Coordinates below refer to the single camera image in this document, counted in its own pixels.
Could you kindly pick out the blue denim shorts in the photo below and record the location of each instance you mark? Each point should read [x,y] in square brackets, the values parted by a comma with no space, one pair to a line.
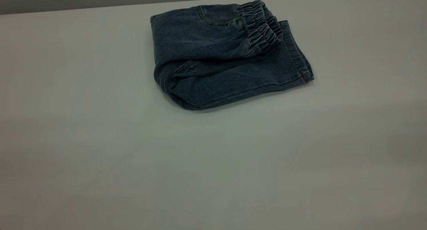
[217,56]

